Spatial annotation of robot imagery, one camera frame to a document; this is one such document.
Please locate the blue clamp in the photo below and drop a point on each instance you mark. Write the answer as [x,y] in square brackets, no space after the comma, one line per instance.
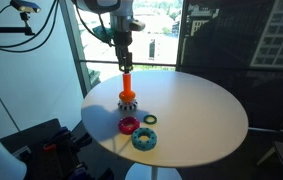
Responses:
[60,133]
[78,172]

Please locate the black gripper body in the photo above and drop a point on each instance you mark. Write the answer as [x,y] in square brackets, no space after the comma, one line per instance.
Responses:
[123,39]

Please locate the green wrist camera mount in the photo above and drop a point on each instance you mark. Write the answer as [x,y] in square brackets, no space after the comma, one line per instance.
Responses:
[102,33]

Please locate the black stereo camera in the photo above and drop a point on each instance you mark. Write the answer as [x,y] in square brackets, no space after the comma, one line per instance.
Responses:
[25,5]

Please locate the grey window frame post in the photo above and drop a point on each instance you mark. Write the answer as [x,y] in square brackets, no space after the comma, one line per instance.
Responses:
[76,50]

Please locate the black robot stand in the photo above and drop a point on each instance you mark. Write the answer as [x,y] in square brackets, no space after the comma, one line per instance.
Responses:
[47,160]

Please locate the grey window handrail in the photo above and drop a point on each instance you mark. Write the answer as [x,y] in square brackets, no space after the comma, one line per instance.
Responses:
[147,63]

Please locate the orange black clamp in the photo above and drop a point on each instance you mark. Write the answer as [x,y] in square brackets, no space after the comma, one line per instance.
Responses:
[49,146]

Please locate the white table pedestal base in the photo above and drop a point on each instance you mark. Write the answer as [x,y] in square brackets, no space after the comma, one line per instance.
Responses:
[141,173]

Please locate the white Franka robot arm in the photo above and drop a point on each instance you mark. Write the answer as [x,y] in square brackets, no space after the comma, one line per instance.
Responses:
[121,20]

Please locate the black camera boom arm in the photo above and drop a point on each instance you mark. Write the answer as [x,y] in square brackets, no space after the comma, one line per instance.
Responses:
[4,30]

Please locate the orange plastic stacking pole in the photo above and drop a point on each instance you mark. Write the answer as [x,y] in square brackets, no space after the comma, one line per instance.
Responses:
[126,83]

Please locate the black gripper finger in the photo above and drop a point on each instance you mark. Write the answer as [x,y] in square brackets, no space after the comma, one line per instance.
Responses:
[129,62]
[121,62]

